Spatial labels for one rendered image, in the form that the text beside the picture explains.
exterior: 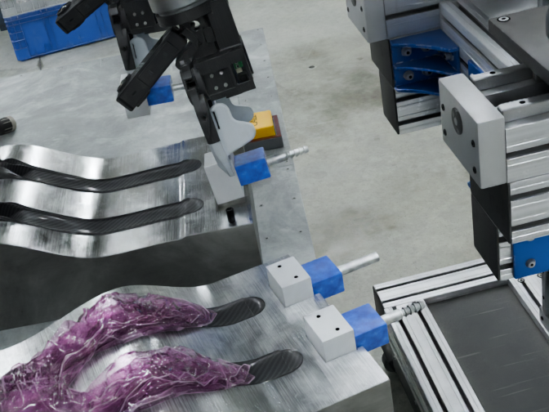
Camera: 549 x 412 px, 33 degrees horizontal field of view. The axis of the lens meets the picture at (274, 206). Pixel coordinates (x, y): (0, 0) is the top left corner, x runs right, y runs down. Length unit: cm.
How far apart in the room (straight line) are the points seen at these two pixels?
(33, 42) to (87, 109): 269
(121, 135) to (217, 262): 53
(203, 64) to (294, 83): 252
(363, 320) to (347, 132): 224
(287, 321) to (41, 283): 34
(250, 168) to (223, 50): 15
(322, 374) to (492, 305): 112
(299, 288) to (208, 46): 31
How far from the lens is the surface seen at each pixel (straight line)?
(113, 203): 127
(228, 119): 113
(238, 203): 124
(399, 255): 257
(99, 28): 446
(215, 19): 111
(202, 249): 116
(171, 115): 167
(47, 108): 183
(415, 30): 156
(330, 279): 107
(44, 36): 446
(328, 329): 97
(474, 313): 203
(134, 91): 114
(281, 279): 105
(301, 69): 373
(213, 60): 111
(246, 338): 102
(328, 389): 95
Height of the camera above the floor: 150
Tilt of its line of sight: 32 degrees down
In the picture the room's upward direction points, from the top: 11 degrees counter-clockwise
